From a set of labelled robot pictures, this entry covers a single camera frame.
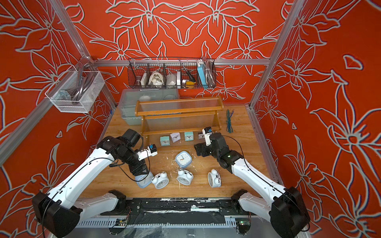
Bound blue rounded alarm clock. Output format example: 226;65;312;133
175;151;192;169
135;172;154;188

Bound teal square alarm clock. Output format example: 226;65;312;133
160;136;170;146
184;131;194;141

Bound lilac square alarm clock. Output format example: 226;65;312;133
170;132;181;143

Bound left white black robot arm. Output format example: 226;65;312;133
32;129;157;238

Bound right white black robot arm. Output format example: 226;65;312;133
194;127;311;238

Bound wooden two-tier shelf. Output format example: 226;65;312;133
135;96;224;136

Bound white twin-bell clock left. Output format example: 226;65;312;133
151;172;169;189

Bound white twin-bell clock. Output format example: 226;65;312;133
177;169;194;185
207;169;222;188
151;172;169;189

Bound white twin-bell clock right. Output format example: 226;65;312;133
207;169;222;188

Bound white twin-bell clock middle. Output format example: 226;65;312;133
177;169;194;185

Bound clear plastic storage bin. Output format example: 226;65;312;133
118;88;180;126

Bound blue box in basket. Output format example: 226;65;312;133
196;59;207;89

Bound white cloth in basket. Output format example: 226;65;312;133
148;71;165;86

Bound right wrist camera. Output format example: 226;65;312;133
202;127;213;146

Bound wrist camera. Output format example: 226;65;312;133
137;144;158;161
202;127;213;146

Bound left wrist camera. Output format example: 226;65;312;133
137;144;158;161

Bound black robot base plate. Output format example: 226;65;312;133
101;198;254;226

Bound black wire wall basket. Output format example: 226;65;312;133
128;57;217;89

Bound white mesh wall basket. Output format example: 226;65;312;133
45;66;105;114

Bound grey cables in basket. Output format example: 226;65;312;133
63;63;96;101

